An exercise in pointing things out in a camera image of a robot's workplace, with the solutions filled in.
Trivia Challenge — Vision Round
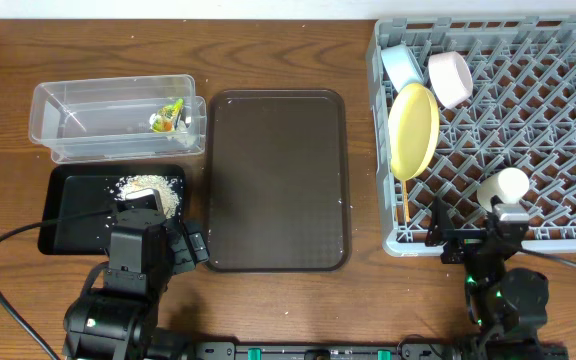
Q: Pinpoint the white green cup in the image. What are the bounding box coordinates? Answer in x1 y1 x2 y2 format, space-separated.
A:
476 167 530 212

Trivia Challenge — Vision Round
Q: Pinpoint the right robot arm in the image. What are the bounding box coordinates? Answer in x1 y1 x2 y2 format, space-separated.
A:
425 197 549 359

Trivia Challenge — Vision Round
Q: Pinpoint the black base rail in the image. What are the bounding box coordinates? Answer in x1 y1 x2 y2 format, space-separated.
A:
187 341 569 360

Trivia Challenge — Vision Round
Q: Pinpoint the grey dishwasher rack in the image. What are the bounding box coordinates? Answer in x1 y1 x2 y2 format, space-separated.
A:
366 15 576 257

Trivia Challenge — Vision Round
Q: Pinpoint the dark brown serving tray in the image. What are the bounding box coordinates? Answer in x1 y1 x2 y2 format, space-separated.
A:
205 89 351 273

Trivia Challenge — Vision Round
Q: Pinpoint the pink bowl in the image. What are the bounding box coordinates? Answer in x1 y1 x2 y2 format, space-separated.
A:
428 51 474 109

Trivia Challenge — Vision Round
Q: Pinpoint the clear plastic bin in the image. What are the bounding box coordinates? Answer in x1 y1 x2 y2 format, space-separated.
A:
28 74 207 164

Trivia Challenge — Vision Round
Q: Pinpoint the pile of rice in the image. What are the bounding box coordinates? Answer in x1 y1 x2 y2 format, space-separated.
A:
115 175 182 218

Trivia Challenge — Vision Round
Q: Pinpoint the yellow plate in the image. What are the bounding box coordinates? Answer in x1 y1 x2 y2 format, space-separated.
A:
388 83 440 181

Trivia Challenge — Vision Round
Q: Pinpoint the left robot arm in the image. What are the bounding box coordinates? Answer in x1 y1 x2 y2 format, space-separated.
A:
62 209 209 360

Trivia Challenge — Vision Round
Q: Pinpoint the black waste tray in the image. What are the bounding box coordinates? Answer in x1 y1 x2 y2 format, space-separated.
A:
37 163 185 255

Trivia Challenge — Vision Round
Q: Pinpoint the white tissue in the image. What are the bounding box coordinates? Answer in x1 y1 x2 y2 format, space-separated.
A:
174 116 196 148

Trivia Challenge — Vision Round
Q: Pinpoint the blue bowl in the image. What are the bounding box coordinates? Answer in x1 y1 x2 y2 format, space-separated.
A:
381 44 423 93

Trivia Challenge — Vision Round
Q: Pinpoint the wooden chopstick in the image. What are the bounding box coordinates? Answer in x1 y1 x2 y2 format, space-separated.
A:
401 180 410 224

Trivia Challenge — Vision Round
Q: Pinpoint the green orange snack wrapper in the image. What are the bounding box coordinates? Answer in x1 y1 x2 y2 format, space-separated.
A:
149 98 184 133

